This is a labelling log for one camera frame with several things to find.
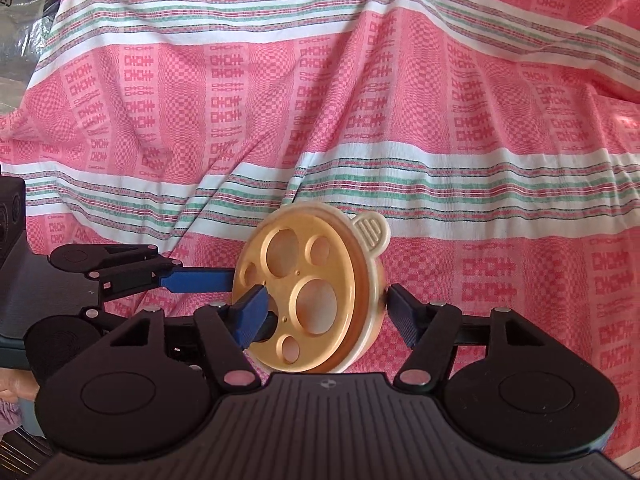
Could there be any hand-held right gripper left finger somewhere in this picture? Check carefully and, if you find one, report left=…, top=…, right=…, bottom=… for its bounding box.
left=107, top=284, right=271, bottom=391

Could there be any pink patterned blanket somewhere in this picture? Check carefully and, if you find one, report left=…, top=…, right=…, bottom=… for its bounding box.
left=0, top=0, right=640, bottom=461

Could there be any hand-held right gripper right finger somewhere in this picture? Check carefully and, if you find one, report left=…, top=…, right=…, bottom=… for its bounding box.
left=387, top=284, right=546, bottom=391

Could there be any orange round plastic toy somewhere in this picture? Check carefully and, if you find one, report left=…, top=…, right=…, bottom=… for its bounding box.
left=231, top=205, right=391, bottom=375

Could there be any clear plastic sheet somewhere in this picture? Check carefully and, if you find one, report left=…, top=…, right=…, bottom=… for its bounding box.
left=0, top=0, right=76, bottom=121

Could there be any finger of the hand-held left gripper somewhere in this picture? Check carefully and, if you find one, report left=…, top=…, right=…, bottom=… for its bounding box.
left=84, top=305, right=151, bottom=333
left=49, top=242, right=236, bottom=295

